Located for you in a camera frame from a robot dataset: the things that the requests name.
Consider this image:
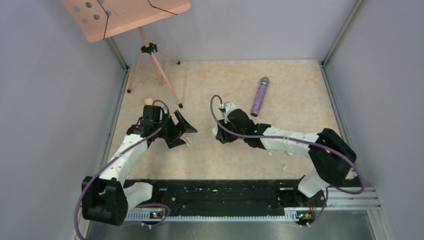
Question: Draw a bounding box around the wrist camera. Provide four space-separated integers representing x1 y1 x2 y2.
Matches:
218 101 238 121
151 105 165 122

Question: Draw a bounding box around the purple glitter microphone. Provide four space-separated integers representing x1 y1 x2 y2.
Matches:
250 77 270 117

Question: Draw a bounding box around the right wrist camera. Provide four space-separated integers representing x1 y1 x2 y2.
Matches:
218 101 238 121

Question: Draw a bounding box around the white oval charging case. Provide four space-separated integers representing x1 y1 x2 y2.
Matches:
212 127 218 136

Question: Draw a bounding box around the pink music stand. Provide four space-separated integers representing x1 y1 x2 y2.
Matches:
60 0 192 109

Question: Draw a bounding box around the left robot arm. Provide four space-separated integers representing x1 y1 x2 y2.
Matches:
80 104 198 226

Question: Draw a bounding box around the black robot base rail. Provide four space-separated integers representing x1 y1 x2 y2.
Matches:
124 179 328 221

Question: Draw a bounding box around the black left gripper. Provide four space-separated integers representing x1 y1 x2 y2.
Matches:
154 110 197 148

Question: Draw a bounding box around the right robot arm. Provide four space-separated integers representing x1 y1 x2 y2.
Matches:
212 108 357 206

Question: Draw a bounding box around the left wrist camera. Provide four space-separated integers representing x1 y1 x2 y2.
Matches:
151 105 165 122

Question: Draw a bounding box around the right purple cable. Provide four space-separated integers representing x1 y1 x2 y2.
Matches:
209 94 366 227

